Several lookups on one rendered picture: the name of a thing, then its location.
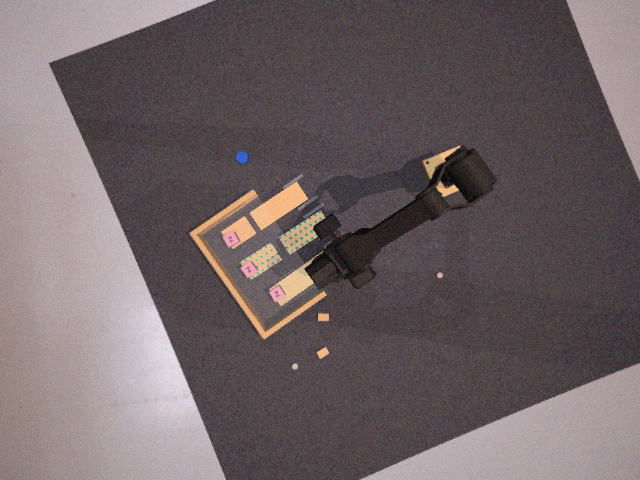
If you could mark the blue round disc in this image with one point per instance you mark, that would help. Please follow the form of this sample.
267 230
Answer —
242 158

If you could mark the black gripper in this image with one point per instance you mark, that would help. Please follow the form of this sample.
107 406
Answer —
328 226

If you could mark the orange flat strip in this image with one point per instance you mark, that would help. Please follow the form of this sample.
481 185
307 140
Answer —
285 201

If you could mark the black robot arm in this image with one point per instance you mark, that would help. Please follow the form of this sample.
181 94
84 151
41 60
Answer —
354 253

